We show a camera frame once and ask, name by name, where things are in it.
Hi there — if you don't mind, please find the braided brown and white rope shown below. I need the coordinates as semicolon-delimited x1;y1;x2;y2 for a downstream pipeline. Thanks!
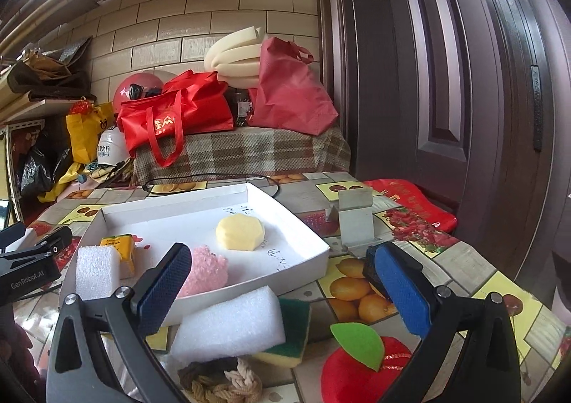
177;356;264;403

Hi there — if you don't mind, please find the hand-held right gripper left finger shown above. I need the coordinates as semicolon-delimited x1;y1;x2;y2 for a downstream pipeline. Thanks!
45;242;193;403

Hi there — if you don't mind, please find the plaid cloth cover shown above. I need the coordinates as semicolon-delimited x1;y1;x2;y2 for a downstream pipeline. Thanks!
132;124;351;185

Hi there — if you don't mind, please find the white cardboard box tray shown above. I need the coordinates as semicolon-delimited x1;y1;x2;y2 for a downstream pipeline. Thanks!
59;182;331;328

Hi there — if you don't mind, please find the black plastic bag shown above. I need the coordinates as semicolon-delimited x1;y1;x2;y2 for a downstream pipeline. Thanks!
18;131;58;197

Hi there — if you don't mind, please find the black door hinge plate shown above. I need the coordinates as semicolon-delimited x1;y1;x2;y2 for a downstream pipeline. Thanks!
530;65;543;151

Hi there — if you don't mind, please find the dark red fabric bag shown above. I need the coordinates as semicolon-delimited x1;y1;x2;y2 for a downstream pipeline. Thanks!
247;37;338;136

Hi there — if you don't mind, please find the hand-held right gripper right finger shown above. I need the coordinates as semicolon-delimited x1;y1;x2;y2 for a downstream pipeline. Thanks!
362;242;522;403

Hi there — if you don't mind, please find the white plastic stand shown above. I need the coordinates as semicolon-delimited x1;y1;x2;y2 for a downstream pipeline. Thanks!
325;187;380;252

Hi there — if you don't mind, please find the yellow raincoat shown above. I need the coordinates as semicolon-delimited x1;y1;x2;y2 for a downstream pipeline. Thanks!
38;161;92;204

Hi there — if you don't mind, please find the red helmet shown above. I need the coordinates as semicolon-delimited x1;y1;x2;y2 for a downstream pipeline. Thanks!
112;71;166;116

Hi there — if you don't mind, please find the small white foam block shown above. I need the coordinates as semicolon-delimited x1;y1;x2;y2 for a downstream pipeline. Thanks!
75;246;122;301

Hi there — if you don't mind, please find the cream foam tubes bundle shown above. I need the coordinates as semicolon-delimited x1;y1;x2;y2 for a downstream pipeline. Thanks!
204;26;268;89

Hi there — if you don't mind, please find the fruit print tablecloth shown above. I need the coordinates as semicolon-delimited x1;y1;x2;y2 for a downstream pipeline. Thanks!
13;171;564;403

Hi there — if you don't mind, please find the white helmet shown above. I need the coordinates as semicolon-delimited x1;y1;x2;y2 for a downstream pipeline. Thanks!
96;126;131;167

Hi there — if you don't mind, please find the red plush apple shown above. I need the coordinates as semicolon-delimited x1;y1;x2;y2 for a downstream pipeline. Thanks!
322;323;422;403

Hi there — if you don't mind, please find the green and yellow scouring sponge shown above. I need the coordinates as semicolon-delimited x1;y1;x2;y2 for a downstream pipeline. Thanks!
252;296;312;369

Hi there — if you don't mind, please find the yellow juice carton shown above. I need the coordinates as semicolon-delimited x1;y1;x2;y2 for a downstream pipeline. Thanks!
99;234;137;279

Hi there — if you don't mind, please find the bright red tote bag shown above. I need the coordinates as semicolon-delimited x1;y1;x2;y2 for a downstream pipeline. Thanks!
117;70;235;167

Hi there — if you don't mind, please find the wooden shelf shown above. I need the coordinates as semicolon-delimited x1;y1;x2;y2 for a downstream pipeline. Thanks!
0;91;92;127

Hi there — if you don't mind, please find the yellow round soap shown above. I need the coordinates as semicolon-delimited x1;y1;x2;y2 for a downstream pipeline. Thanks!
216;213;266;252

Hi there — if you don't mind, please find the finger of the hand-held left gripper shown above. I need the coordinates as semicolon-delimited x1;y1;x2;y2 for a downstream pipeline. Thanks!
26;226;73;259
0;223;26;253

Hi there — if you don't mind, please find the large white foam block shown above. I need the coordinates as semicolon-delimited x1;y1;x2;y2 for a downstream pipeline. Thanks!
170;286;286;363

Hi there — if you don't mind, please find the yellow shopping bag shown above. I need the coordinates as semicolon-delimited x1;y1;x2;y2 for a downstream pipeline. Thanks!
67;102;116;163

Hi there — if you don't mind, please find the dark brown door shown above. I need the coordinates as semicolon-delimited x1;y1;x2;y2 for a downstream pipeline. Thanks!
312;0;571;310

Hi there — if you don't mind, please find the pink textured sponge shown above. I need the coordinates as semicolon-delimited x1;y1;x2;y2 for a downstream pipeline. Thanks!
176;245;230;299

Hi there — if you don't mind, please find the red printed bag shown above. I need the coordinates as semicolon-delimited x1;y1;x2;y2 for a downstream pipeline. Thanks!
363;178;458;234

